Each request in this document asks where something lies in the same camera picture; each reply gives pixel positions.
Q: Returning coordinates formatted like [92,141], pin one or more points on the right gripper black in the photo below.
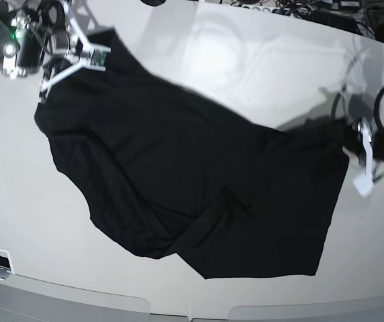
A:
[57,37]

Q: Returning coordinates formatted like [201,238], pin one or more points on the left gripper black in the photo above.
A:
[353,142]

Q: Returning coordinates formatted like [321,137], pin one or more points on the black t-shirt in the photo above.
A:
[167,171]

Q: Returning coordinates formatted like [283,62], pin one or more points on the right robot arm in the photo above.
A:
[34,37]

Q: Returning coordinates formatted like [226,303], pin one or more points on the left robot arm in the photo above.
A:
[376,123]

